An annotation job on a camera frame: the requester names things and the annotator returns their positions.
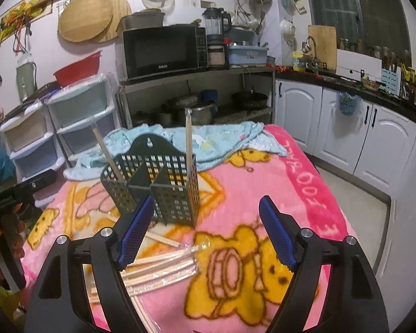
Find black blender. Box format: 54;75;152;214
202;7;232;69

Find yellow bottle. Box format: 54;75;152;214
292;51;308;73

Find blue hanging bag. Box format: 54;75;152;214
336;91;362;116

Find metal shelf unit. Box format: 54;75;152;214
117;65;277;130

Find round bamboo mat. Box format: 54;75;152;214
97;0;133;42

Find round bamboo board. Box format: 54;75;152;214
57;0;114;42

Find black microwave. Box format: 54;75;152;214
122;24;209;81

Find blue cup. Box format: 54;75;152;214
200;89;219;105

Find white kitchen cabinets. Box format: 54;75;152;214
274;78;416;248

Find red plastic basin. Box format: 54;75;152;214
53;51;103;87

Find person's left hand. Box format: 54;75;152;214
0;213;27;281

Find black pan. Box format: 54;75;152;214
231;91;268;109

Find wooden cutting board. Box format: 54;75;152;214
307;25;338;72

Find dark window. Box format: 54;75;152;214
303;0;416;55

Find black perforated utensil basket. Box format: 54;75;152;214
100;135;200;228

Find person's left forearm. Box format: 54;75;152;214
0;270;26;324

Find grey plastic tub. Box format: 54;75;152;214
120;9;166;30

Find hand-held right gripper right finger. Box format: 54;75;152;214
258;195;391;333

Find large metal pot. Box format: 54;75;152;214
178;102;216;124

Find blue dish rack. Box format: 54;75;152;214
227;28;270;69

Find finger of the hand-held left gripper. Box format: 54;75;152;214
18;169;57;196

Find beige-top plastic drawer unit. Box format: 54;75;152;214
0;106;67;209

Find pink printed blanket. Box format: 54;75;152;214
21;123;355;333

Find metal faucet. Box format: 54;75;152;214
303;36;322;76

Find pile of chopsticks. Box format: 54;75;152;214
86;231;216;333

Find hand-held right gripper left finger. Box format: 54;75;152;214
24;195;156;333

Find blue knife holder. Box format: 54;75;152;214
381;66;402;96

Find slanted food wall poster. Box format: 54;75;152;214
0;0;56;46

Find light blue printed cloth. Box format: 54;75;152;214
64;121;288;181

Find wooden chopstick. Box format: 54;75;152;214
184;108;194;178
92;128;126;183

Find white kettle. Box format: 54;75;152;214
280;19;296;39

